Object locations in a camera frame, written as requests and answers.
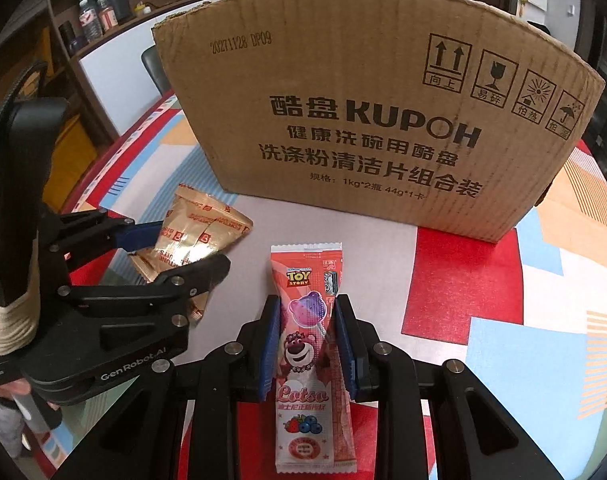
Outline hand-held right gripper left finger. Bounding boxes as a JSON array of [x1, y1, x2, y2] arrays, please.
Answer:
[[51, 294, 283, 480]]

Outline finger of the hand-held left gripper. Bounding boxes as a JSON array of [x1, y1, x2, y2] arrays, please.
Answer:
[[58, 253, 232, 332], [40, 209, 160, 274]]

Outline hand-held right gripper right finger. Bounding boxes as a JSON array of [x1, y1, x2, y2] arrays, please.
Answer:
[[333, 294, 579, 480]]

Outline red pink lollipop packet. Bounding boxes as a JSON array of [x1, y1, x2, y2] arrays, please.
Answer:
[[270, 240, 357, 476]]

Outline gold foil snack packet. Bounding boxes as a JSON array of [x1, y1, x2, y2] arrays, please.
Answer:
[[128, 183, 255, 327]]

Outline brown cardboard box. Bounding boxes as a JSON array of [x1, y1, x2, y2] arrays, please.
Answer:
[[151, 0, 607, 245]]

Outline person's left hand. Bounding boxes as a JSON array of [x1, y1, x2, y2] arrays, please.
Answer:
[[0, 380, 52, 459]]

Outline white lower cabinets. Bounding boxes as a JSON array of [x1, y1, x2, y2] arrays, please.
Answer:
[[78, 44, 185, 137]]

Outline grey dining chair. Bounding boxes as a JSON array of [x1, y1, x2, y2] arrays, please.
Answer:
[[141, 44, 177, 97]]

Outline dark bottle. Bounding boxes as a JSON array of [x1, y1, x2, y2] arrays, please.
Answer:
[[58, 22, 82, 59]]

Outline clear bottle red label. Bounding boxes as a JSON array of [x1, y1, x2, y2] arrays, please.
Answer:
[[96, 0, 120, 31], [78, 0, 102, 44]]

